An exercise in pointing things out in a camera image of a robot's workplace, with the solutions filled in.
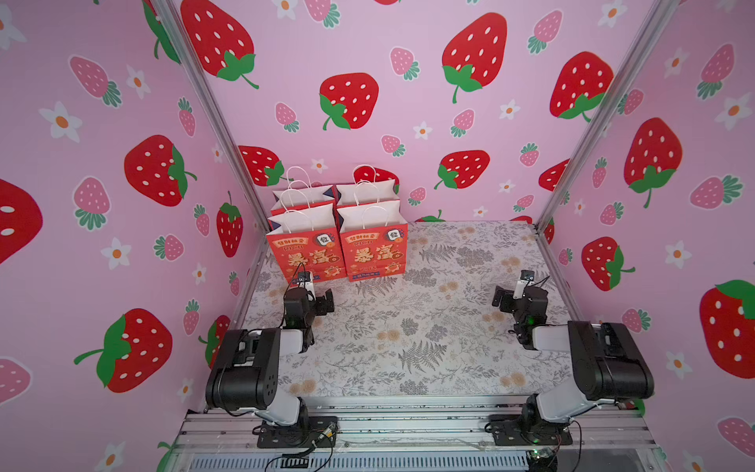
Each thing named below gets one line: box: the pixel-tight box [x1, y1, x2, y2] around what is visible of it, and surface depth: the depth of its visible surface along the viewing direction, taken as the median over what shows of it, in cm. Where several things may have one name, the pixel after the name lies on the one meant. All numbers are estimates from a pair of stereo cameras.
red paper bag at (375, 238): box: [336, 200, 409, 283], surface depth 94 cm
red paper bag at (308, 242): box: [265, 203, 348, 286], surface depth 91 cm
